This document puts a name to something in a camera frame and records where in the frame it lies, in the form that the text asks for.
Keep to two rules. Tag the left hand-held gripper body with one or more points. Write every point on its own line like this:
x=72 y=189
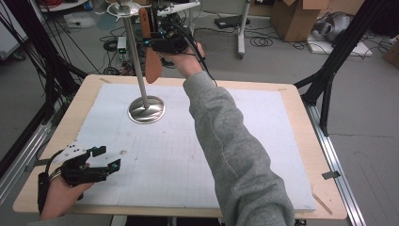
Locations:
x=81 y=172

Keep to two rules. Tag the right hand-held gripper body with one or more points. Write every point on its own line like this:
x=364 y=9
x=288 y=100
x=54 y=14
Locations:
x=171 y=37

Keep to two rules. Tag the wooden rice spatula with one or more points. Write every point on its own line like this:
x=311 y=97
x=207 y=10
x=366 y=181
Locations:
x=153 y=66

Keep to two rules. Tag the metal utensil stand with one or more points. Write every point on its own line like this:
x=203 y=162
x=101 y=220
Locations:
x=146 y=110

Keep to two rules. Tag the person's right hand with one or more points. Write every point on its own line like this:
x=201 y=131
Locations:
x=185 y=64

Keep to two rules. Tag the small silver power box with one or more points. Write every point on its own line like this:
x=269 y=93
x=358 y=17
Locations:
x=122 y=47

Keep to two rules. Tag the white grid mat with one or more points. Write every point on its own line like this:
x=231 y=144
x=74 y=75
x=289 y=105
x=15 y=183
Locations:
x=150 y=175

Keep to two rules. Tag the grey tape strip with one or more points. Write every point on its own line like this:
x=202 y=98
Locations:
x=331 y=174
x=37 y=163

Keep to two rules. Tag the flat black device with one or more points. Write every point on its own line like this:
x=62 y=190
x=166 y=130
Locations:
x=230 y=21

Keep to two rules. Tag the white stand leg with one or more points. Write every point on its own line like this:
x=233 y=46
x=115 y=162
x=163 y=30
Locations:
x=241 y=34

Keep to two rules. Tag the large open cardboard box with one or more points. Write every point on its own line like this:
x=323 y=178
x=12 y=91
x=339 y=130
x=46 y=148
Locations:
x=295 y=19

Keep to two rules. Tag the grey bag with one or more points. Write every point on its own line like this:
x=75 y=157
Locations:
x=334 y=26

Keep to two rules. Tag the white foam board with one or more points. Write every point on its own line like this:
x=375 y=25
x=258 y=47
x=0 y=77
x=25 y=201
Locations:
x=360 y=50

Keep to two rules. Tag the thin wooden stick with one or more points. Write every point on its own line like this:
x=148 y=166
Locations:
x=323 y=204

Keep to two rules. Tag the small cardboard box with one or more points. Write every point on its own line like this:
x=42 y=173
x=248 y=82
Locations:
x=392 y=53

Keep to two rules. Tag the aluminium rail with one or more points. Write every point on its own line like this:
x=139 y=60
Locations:
x=337 y=169
x=25 y=153

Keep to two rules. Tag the black metal frame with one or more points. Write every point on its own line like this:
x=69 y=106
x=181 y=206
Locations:
x=50 y=72
x=342 y=50

